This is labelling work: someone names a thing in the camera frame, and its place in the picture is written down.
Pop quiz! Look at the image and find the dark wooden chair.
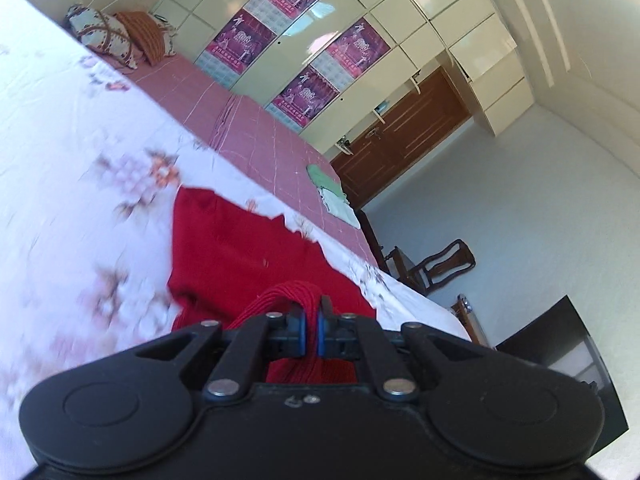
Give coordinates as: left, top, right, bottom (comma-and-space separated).
385, 240, 476, 296

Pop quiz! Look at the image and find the cream wardrobe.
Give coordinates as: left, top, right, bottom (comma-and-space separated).
155, 0, 534, 152

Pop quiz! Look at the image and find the red knit sweater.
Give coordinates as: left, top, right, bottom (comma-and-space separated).
168, 188, 374, 385

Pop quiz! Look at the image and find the lower right purple poster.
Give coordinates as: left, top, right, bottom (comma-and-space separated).
265, 66, 338, 132

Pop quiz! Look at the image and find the lower left purple poster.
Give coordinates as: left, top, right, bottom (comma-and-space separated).
195, 9, 276, 89

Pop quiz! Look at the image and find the upper right purple poster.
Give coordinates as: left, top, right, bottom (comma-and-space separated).
311, 18, 390, 91

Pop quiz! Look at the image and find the white folded cloth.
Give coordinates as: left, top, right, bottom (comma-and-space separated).
319, 188, 360, 229

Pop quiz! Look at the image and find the pink checked bed cover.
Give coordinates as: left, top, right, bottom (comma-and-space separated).
112, 54, 376, 264

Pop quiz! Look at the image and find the green folded cloth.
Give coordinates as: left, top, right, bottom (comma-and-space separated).
306, 164, 346, 202

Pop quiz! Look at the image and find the brown wooden door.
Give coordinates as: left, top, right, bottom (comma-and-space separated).
332, 68, 471, 209

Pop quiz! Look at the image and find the orange striped pillow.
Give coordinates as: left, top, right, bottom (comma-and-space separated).
115, 11, 177, 66

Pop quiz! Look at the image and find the black television screen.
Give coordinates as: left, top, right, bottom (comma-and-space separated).
496, 296, 629, 455

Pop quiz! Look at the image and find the floral patterned pillow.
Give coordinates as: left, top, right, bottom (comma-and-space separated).
65, 4, 138, 70

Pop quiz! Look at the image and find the white floral bed sheet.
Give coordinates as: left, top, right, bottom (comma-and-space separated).
1, 0, 464, 479

